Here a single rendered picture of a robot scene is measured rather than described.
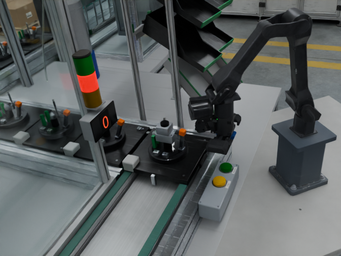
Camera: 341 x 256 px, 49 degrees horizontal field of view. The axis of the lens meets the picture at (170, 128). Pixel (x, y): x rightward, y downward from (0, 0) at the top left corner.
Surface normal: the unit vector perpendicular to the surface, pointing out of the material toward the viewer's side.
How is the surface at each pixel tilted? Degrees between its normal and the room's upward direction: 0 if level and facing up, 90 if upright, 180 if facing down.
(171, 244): 0
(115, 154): 0
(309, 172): 90
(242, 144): 0
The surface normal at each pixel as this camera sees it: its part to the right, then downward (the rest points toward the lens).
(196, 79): 0.51, -0.40
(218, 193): -0.10, -0.82
